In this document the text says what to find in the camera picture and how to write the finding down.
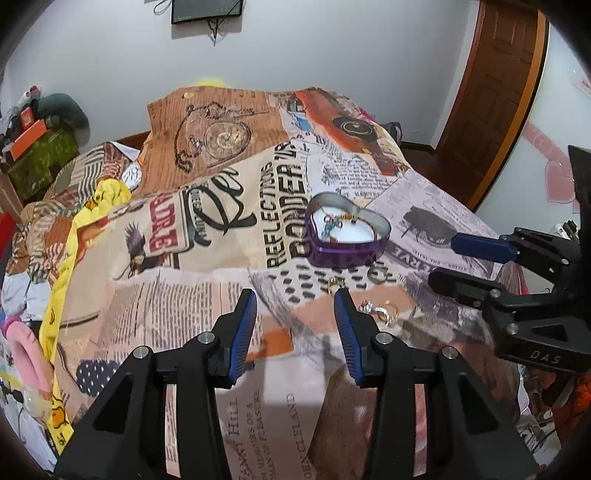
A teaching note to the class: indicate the orange box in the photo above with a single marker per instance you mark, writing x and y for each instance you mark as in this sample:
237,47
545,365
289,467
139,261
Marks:
28,138

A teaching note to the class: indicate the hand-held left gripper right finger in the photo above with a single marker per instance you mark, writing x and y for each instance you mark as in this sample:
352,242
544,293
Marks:
345,323

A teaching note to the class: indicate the newspaper print blanket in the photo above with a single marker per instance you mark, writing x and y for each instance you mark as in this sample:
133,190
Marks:
221,194

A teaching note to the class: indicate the wall-mounted black screen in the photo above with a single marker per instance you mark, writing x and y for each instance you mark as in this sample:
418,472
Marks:
207,9

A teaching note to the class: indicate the green box with clutter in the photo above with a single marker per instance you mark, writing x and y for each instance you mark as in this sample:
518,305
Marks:
41,159

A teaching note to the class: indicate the dark green plush pillow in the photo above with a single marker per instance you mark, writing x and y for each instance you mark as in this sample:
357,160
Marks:
64,113

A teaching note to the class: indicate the pink heart wall stickers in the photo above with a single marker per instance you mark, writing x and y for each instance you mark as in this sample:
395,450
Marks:
556,180

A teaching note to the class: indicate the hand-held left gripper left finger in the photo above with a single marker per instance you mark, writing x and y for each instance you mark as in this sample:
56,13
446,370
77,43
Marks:
244,323

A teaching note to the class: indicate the small silver earring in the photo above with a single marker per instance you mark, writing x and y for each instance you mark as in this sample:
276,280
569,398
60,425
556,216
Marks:
367,306

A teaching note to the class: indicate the brown wooden door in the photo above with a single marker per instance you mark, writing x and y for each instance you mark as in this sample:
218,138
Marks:
494,92

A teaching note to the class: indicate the purple heart-shaped tin box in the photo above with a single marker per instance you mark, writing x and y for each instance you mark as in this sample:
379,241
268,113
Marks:
346,244

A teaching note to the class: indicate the gold hoop earring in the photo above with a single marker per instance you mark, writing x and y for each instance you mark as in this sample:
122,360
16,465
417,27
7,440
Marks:
390,311

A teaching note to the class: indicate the yellow duck print cloth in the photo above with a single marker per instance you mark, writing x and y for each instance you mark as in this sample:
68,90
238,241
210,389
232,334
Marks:
99,203

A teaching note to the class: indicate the red box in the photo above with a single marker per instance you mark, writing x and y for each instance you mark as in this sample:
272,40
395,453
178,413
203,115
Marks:
7,235

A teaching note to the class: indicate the pink plush toy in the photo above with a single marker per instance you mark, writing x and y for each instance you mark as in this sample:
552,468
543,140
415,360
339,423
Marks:
27,350

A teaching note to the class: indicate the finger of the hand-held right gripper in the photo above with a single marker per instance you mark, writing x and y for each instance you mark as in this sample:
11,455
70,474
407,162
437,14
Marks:
461,285
480,248

